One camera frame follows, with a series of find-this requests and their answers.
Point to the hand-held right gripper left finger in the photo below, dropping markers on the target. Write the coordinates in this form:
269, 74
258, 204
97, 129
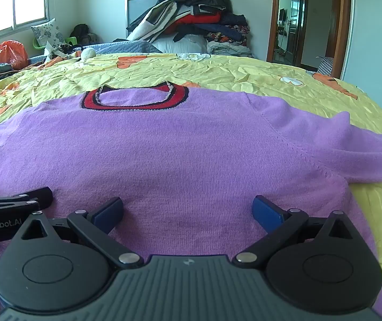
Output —
110, 212

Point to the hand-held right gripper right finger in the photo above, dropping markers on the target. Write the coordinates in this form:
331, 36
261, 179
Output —
267, 214

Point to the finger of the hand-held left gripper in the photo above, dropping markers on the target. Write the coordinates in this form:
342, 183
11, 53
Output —
40, 195

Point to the purple knit sweater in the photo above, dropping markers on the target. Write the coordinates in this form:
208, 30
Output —
177, 153

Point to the pile of folded clothes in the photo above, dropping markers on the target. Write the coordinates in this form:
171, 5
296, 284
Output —
204, 13

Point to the orange plastic bag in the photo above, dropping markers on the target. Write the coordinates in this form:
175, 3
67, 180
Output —
12, 53

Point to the yellow printed bedsheet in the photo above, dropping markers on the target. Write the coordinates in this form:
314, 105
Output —
244, 73

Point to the white and black cloth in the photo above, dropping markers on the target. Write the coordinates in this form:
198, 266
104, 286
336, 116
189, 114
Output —
59, 52

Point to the white plush ball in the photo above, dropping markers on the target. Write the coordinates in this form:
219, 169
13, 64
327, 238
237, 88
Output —
89, 54

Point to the green plastic chair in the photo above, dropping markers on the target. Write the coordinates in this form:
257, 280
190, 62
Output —
37, 44

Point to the checkered bag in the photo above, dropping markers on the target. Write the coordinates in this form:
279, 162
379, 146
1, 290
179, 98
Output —
325, 66

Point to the floral pillow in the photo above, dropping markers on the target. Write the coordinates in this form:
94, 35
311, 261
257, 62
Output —
49, 31

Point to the blue quilt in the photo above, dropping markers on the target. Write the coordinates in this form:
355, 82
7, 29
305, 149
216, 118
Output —
124, 46

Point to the black backpack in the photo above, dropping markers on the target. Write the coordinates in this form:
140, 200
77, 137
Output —
80, 31

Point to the white bedding bundle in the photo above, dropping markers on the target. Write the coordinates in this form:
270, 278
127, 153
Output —
181, 44

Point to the grey television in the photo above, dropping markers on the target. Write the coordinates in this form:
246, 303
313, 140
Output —
139, 10

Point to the white wardrobe with flower stickers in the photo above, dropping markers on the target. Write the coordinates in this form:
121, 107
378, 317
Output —
378, 33

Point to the wooden door frame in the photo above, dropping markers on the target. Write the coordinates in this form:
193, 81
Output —
341, 23

